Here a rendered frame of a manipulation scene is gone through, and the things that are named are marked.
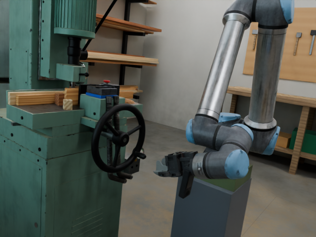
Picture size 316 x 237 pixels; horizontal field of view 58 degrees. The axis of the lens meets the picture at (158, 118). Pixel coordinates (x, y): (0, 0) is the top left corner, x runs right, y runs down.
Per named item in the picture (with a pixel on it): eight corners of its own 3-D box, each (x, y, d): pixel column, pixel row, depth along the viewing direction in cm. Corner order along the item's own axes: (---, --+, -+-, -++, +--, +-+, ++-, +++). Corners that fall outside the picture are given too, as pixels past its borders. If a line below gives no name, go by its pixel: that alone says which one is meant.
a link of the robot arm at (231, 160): (253, 163, 94) (245, 185, 87) (219, 165, 102) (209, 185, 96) (243, 141, 91) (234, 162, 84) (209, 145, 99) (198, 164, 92)
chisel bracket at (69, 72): (72, 85, 127) (73, 66, 125) (55, 81, 135) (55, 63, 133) (86, 85, 132) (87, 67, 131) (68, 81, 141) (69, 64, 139)
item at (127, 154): (129, 175, 147) (130, 161, 145) (112, 168, 154) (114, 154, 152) (139, 171, 153) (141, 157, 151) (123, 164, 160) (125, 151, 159)
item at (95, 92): (100, 98, 115) (101, 85, 114) (83, 94, 121) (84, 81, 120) (124, 97, 125) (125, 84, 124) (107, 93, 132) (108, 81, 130)
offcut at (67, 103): (72, 110, 116) (72, 100, 116) (64, 109, 115) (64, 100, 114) (70, 108, 119) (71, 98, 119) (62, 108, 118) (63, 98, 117)
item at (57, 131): (51, 137, 111) (51, 127, 110) (25, 125, 123) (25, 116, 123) (125, 125, 142) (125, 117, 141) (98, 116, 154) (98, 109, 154)
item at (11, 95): (10, 105, 113) (10, 92, 112) (7, 104, 114) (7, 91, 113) (120, 98, 160) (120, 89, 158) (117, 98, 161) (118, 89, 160)
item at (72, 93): (66, 106, 123) (67, 88, 121) (64, 105, 124) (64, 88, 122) (104, 103, 140) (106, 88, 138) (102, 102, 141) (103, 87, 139)
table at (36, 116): (45, 136, 98) (45, 119, 97) (5, 118, 116) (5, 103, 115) (156, 119, 145) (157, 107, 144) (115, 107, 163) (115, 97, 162)
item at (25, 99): (18, 105, 114) (18, 95, 113) (15, 104, 115) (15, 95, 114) (132, 98, 165) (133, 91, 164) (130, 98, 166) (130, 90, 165)
